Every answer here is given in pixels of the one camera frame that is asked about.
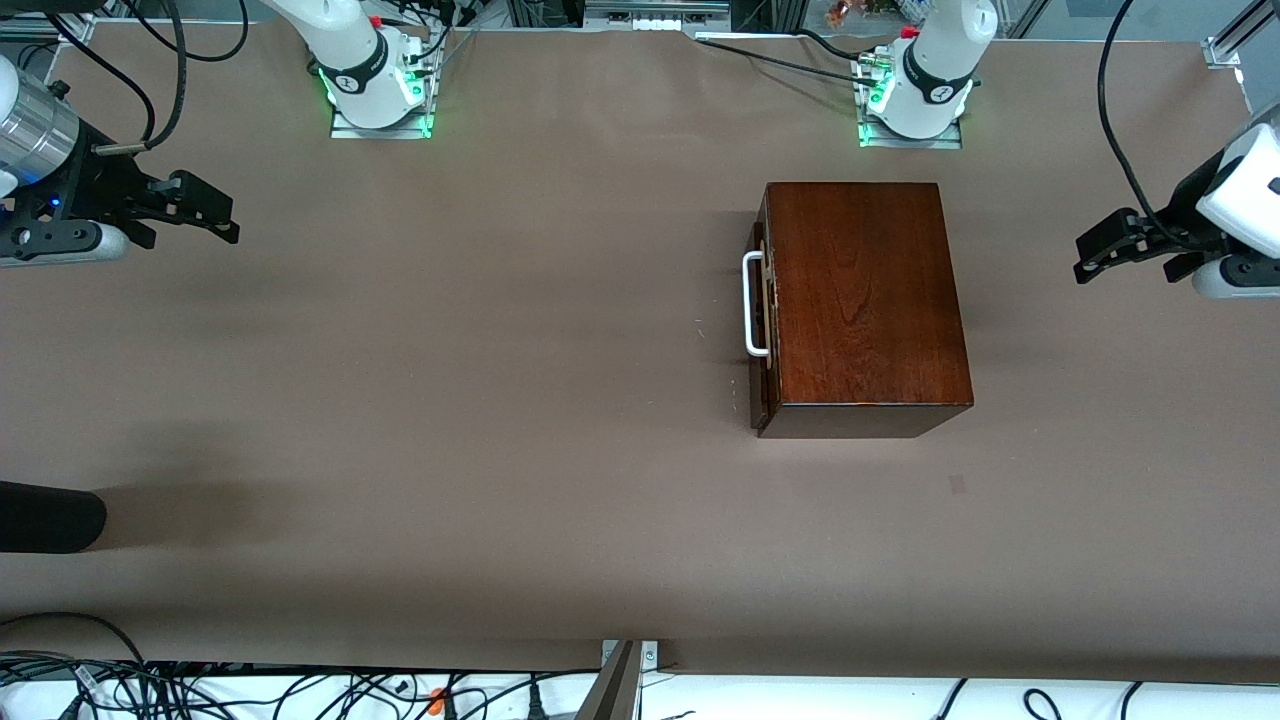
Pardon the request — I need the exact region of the silver metal bracket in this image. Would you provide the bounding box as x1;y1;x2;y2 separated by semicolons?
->
600;640;661;673

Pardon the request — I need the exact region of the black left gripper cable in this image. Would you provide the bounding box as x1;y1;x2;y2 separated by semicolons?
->
1097;0;1216;251

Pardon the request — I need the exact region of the silver aluminium frame extrusion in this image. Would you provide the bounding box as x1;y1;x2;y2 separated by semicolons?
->
0;10;97;47
1203;0;1280;69

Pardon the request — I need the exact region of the wooden drawer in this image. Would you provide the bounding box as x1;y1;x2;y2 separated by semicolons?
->
749;222;777;401

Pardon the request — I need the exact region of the dark brown wooden cabinet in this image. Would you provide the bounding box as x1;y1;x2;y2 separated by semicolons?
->
750;181;976;440

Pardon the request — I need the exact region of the white power strip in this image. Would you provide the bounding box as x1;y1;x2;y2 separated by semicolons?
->
583;0;733;33

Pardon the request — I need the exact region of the dark aluminium beam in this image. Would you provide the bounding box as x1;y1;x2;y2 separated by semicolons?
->
575;640;642;720

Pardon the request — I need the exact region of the black base cable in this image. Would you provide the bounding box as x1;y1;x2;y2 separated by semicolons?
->
695;28;891;91

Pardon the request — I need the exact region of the white drawer handle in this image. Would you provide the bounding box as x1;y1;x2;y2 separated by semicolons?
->
742;251;772;359

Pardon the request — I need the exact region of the black cylindrical object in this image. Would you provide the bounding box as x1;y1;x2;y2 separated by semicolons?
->
0;480;108;554

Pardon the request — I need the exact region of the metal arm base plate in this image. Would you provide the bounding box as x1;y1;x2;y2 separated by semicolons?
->
857;55;964;151
330;30;434;141

